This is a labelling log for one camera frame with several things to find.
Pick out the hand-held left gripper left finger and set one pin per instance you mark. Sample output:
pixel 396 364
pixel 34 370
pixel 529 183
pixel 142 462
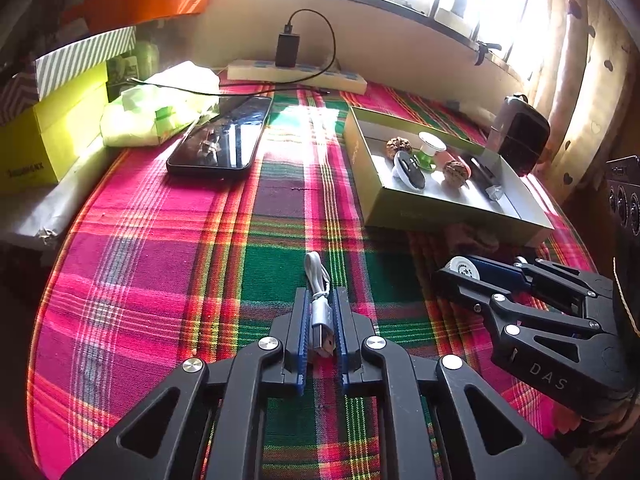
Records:
pixel 300 330

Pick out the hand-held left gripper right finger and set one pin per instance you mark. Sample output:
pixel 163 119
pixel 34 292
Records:
pixel 342 330

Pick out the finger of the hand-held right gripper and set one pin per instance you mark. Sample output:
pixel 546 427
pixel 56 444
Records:
pixel 492 300
pixel 500 272

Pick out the brown walnut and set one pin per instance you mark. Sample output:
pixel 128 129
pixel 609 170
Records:
pixel 456 172
pixel 398 146

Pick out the green white cardboard box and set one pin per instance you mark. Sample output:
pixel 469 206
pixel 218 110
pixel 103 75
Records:
pixel 400 210

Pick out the black round white-rimmed gadget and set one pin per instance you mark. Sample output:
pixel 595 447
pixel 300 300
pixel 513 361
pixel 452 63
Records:
pixel 411 172

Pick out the white green round cup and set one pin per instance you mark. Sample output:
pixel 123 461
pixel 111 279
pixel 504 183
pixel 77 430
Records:
pixel 432 141

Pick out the pink green plaid tablecloth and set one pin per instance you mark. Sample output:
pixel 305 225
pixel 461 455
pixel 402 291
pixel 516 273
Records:
pixel 175 260

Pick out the cream patterned curtain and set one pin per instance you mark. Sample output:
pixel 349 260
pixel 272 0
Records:
pixel 575 85

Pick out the black smartphone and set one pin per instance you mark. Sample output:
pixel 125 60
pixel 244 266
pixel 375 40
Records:
pixel 220 135

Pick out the cream power strip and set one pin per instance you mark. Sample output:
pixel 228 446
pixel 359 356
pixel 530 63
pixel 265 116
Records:
pixel 250 71

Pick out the white plastic bag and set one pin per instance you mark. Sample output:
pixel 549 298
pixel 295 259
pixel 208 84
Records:
pixel 145 110

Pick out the white wrapped flat package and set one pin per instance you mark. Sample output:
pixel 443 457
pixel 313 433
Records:
pixel 50 210

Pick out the black charger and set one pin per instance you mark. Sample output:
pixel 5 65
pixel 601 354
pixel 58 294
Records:
pixel 287 50

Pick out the small green printed box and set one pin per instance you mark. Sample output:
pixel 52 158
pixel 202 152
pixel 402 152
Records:
pixel 121 75

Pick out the green bottle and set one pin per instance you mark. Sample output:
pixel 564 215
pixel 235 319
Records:
pixel 146 57

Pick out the yellow-green cardboard box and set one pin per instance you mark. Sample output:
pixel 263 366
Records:
pixel 55 135

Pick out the green white striped box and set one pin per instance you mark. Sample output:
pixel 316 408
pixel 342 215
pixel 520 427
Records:
pixel 85 57

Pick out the grey chevron patterned box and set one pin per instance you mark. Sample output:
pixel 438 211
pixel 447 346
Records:
pixel 17 100

